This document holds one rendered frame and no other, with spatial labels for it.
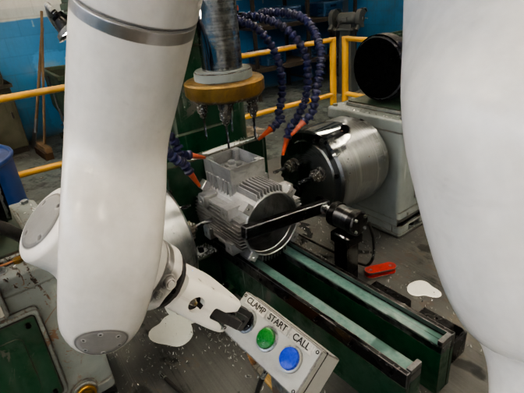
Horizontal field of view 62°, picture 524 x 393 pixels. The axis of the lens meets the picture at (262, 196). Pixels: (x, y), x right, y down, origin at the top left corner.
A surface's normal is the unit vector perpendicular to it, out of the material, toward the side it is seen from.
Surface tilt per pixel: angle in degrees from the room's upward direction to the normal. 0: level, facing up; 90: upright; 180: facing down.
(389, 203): 90
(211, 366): 0
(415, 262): 0
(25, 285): 90
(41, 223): 39
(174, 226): 54
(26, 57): 90
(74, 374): 90
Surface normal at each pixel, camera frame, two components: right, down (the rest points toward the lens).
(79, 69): -0.56, 0.37
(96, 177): 0.18, -0.05
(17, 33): 0.55, 0.33
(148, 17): 0.33, 0.67
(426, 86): -0.88, -0.29
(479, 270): -0.73, 0.44
